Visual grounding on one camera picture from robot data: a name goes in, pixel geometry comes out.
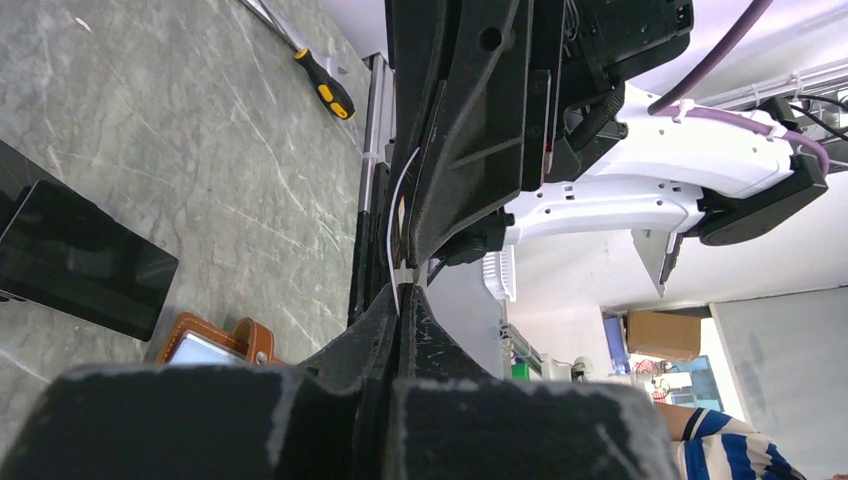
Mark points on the black card wallet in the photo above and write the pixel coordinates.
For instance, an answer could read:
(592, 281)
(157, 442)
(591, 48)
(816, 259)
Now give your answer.
(61, 251)

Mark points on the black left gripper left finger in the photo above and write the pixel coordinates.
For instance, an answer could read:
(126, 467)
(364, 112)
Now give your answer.
(316, 420)

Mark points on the black aluminium base frame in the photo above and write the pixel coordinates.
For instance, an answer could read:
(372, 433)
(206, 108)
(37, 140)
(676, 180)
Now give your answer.
(369, 266)

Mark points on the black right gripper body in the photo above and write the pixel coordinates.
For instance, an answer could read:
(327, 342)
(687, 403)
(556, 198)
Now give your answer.
(582, 53)

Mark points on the black yellow screwdriver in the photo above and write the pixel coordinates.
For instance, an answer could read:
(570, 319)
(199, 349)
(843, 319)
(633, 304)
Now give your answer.
(323, 71)

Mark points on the brown leather card holder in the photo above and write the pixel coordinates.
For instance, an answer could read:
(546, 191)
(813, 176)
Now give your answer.
(195, 341)

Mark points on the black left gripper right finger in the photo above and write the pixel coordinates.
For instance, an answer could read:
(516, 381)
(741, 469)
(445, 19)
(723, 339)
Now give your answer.
(450, 419)

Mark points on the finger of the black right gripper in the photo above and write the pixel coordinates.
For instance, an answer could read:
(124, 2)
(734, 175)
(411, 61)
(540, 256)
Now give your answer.
(422, 40)
(482, 124)

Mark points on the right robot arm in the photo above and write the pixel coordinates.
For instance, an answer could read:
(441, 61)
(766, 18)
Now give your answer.
(684, 169)

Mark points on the person in striped shirt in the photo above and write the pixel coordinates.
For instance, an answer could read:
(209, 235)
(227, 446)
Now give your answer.
(711, 445)

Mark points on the cardboard box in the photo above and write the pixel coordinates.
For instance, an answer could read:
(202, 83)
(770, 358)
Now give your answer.
(664, 336)

